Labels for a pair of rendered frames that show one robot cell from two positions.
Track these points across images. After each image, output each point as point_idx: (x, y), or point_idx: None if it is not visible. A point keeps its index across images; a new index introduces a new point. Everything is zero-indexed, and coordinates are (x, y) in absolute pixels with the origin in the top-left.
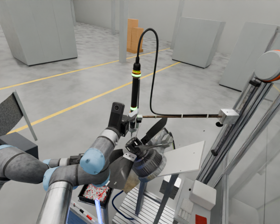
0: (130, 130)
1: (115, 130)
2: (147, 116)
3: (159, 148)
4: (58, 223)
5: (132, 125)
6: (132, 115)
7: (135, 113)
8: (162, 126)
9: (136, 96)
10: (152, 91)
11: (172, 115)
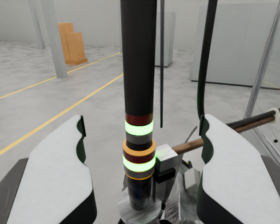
0: (140, 222)
1: None
2: (191, 146)
3: (190, 208)
4: None
5: (142, 199)
6: (276, 202)
7: (248, 154)
8: (182, 157)
9: (151, 59)
10: (212, 28)
11: (255, 119)
